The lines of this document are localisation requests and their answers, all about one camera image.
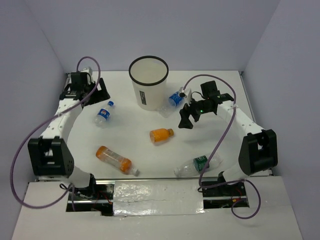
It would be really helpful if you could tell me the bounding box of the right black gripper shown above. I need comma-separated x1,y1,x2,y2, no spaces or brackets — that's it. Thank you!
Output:
178,93,212,129

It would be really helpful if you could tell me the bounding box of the Pepsi bottle blue label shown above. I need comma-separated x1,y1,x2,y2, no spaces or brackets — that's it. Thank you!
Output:
94,101,114,128

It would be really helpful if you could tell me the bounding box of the clear bottle blue label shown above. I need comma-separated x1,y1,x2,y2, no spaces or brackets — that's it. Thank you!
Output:
157,91,184,118

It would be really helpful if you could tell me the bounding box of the short orange juice bottle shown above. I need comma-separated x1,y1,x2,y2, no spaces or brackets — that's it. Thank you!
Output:
149,128,174,143

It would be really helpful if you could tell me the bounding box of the long orange bottle white cap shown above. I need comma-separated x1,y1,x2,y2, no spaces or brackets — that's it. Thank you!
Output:
95,146,140,177

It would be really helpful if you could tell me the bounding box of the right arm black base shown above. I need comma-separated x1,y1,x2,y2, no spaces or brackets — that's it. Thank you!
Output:
197,182,249,210

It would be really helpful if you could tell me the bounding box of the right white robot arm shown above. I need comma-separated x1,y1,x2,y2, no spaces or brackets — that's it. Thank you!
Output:
178,80,278,196

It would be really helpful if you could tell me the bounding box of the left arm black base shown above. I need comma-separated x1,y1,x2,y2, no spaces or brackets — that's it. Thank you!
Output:
65,174,115,217

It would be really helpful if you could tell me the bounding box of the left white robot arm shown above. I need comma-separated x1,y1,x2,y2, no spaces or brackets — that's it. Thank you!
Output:
27,67,110,199

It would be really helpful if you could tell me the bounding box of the white bin with black rim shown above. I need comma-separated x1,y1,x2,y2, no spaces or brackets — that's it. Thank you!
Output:
128,55,169,111

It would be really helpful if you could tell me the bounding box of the clear bottle green label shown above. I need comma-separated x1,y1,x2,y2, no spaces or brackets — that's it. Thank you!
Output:
173,153,223,178

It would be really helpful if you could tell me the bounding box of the silver tape patch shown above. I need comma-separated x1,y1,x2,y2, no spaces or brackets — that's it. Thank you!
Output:
113,179,205,217

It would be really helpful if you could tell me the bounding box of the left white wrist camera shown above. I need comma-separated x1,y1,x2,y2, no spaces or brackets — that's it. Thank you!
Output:
80,67,93,85

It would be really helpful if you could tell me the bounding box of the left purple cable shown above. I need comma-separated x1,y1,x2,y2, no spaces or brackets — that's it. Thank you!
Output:
9,56,101,208

